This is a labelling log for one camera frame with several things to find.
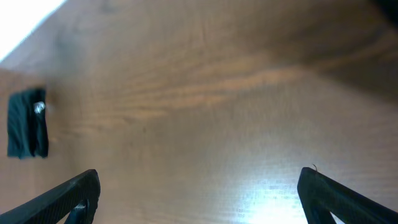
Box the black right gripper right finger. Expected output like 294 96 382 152
297 167 397 223

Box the dark teal t-shirt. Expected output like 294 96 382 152
7 88 49 159

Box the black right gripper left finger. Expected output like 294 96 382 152
1 169 101 224

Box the black garment in pile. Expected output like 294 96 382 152
372 0 398 27

